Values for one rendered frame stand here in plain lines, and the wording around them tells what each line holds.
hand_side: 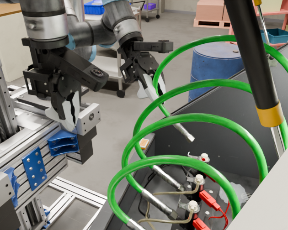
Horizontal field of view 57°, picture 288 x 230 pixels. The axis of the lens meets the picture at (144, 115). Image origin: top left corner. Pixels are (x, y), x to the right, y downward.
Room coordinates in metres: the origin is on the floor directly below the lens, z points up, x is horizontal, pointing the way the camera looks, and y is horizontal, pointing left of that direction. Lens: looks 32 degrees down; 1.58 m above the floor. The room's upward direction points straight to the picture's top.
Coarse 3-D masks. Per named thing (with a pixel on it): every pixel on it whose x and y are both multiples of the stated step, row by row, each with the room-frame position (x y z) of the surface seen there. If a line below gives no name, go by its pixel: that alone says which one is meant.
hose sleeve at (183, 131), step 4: (168, 116) 0.63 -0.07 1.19; (176, 124) 0.61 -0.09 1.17; (180, 124) 0.62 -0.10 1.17; (176, 128) 0.61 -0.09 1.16; (180, 128) 0.61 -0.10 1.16; (184, 128) 0.61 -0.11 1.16; (180, 132) 0.60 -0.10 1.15; (184, 132) 0.60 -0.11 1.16; (188, 132) 0.60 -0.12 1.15; (184, 136) 0.60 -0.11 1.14; (188, 136) 0.59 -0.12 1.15
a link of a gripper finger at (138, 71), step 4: (136, 64) 0.68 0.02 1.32; (136, 68) 0.67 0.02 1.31; (140, 68) 0.68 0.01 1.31; (136, 72) 0.67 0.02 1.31; (140, 72) 0.66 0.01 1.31; (144, 72) 0.67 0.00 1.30; (136, 76) 0.66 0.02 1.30; (140, 76) 0.65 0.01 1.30; (140, 80) 0.65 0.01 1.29; (144, 80) 0.65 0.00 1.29; (144, 84) 0.64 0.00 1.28; (144, 88) 0.65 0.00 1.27
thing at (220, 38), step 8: (200, 40) 0.59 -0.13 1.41; (208, 40) 0.58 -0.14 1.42; (216, 40) 0.57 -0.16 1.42; (224, 40) 0.56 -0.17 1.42; (232, 40) 0.55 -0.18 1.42; (184, 48) 0.61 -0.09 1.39; (272, 48) 0.51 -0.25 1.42; (168, 56) 0.63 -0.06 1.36; (272, 56) 0.51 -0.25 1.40; (280, 56) 0.50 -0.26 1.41; (160, 64) 0.65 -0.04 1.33; (160, 72) 0.65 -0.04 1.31; (160, 104) 0.65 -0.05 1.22; (168, 112) 0.64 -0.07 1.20
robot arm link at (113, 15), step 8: (104, 0) 0.83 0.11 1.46; (112, 0) 0.81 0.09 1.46; (120, 0) 0.81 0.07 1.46; (128, 0) 0.84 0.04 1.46; (104, 8) 0.84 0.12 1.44; (112, 8) 0.80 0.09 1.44; (120, 8) 0.80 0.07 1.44; (128, 8) 0.81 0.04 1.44; (104, 16) 0.83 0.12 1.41; (112, 16) 0.79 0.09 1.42; (120, 16) 0.78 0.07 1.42; (128, 16) 0.78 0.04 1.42; (112, 24) 0.79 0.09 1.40
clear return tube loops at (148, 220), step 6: (198, 186) 0.42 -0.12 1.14; (162, 192) 0.43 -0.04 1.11; (168, 192) 0.42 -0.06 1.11; (174, 192) 0.42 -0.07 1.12; (180, 192) 0.42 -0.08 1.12; (186, 192) 0.41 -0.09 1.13; (192, 192) 0.41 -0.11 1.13; (192, 210) 0.35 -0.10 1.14; (138, 222) 0.36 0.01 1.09; (150, 222) 0.42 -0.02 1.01; (162, 222) 0.34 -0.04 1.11; (168, 222) 0.34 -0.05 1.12; (174, 222) 0.34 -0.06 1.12; (180, 222) 0.33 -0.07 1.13; (186, 222) 0.33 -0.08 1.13
